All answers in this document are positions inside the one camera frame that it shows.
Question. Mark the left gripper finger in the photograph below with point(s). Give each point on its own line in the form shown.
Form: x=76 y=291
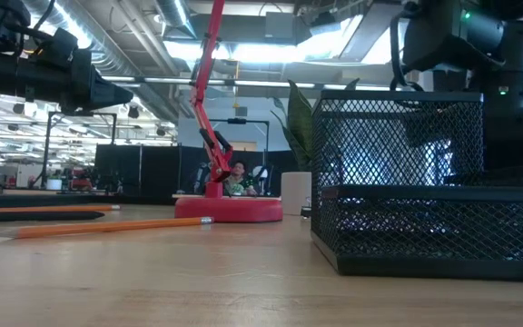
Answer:
x=107 y=95

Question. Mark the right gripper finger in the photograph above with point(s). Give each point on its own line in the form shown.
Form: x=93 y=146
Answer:
x=427 y=125

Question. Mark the orange pencil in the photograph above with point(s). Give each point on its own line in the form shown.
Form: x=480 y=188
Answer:
x=52 y=208
x=107 y=226

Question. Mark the black mesh desk organizer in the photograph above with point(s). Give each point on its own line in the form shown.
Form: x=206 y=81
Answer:
x=425 y=268

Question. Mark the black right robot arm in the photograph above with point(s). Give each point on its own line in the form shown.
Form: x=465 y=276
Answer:
x=522 y=54

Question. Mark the black room divider panels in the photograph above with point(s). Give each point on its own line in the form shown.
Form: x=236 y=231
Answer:
x=152 y=172

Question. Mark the small white background pot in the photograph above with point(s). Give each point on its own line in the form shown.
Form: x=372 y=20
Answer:
x=54 y=184

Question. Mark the black pen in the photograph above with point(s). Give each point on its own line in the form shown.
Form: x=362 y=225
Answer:
x=34 y=216

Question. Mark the snake plant in white pot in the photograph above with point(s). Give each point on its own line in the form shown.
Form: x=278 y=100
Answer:
x=296 y=193

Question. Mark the person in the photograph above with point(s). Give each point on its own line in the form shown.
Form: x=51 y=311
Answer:
x=239 y=175

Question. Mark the red desk lamp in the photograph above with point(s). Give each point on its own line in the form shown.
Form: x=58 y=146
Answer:
x=227 y=210

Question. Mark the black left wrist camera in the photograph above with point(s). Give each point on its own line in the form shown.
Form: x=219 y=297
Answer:
x=59 y=45

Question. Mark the black camera rig frame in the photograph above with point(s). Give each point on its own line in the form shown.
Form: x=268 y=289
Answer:
x=47 y=150
x=243 y=121

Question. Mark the black aluminium table frame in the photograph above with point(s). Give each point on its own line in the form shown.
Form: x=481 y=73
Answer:
x=62 y=199

